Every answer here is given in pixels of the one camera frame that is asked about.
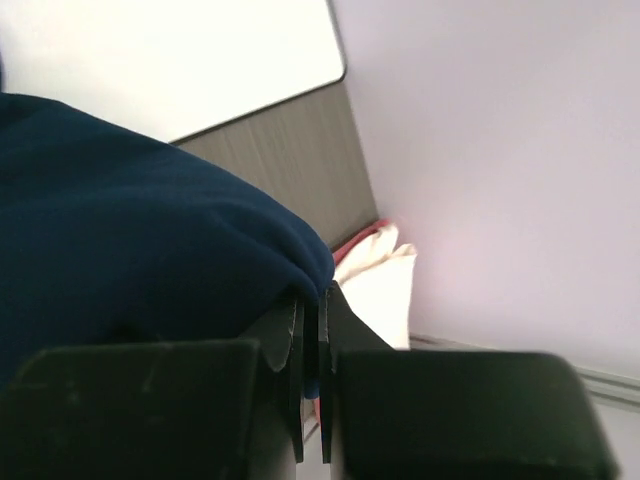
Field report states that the pink folded t shirt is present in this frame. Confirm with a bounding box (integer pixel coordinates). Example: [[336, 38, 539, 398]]
[[333, 219, 391, 266]]

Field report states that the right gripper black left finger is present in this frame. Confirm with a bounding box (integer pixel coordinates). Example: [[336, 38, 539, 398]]
[[1, 297, 305, 479]]

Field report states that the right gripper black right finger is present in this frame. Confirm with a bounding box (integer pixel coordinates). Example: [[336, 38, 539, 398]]
[[318, 285, 620, 479]]

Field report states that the navy blue t shirt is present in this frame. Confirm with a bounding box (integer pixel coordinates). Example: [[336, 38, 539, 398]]
[[1, 93, 334, 383]]

